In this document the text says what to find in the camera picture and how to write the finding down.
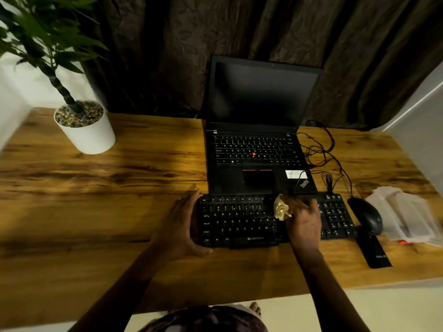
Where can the person's right hand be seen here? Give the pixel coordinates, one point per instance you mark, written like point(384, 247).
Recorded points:
point(304, 228)

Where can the person's left hand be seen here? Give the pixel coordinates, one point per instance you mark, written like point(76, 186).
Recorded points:
point(174, 231)

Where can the person's right fingers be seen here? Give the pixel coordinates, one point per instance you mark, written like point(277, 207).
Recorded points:
point(304, 208)

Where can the person's left thumb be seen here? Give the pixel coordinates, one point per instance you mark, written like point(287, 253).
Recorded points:
point(202, 251)

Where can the beige tissue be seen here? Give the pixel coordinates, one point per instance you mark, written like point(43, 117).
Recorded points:
point(281, 210)

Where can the black computer keyboard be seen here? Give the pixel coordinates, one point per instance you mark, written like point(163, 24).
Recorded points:
point(242, 221)

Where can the person's right forearm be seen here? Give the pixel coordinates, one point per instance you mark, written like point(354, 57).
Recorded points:
point(328, 290)

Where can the person's left forearm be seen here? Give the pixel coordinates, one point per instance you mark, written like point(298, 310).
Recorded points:
point(121, 293)

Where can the black computer mouse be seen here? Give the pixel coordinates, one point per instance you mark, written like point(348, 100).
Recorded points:
point(367, 216)

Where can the person's patterned garment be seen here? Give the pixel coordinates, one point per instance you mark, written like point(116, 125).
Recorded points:
point(207, 319)

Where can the person's foot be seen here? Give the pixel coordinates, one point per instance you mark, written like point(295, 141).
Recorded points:
point(255, 308)

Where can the black flat rectangular device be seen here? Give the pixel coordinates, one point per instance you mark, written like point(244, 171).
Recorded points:
point(375, 254)

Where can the clear plastic packets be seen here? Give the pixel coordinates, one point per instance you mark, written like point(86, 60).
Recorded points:
point(405, 214)

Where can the black laptop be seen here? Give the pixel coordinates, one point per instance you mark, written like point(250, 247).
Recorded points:
point(259, 96)

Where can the white plant pot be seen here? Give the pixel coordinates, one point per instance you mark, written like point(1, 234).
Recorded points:
point(90, 140)

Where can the grey pebbles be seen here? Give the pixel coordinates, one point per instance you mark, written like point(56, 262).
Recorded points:
point(78, 115)

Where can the dark brown curtain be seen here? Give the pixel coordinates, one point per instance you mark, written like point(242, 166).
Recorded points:
point(166, 48)

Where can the green leafy plant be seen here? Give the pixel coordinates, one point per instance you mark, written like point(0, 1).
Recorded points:
point(45, 34)

